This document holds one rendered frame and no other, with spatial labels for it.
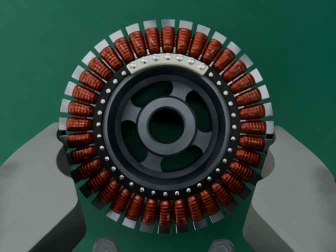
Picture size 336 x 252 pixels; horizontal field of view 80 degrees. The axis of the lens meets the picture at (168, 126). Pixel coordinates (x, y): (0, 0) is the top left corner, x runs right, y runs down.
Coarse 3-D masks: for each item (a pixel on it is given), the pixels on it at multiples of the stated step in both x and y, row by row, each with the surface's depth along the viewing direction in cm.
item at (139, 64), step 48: (96, 48) 11; (144, 48) 10; (192, 48) 10; (96, 96) 10; (240, 96) 10; (96, 144) 10; (144, 144) 11; (192, 144) 12; (240, 144) 10; (144, 192) 10; (192, 192) 10; (240, 192) 10
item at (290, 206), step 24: (288, 144) 10; (264, 168) 10; (288, 168) 8; (312, 168) 8; (264, 192) 7; (288, 192) 7; (312, 192) 7; (264, 216) 6; (288, 216) 6; (312, 216) 6; (264, 240) 6; (288, 240) 5; (312, 240) 5
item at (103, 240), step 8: (96, 240) 5; (104, 240) 5; (112, 240) 5; (216, 240) 5; (224, 240) 5; (96, 248) 5; (104, 248) 5; (112, 248) 5; (216, 248) 5; (224, 248) 5; (232, 248) 5
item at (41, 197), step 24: (24, 144) 9; (48, 144) 9; (0, 168) 8; (24, 168) 8; (48, 168) 8; (0, 192) 7; (24, 192) 7; (48, 192) 7; (72, 192) 7; (0, 216) 6; (24, 216) 6; (48, 216) 6; (72, 216) 6; (0, 240) 5; (24, 240) 5; (48, 240) 6; (72, 240) 7
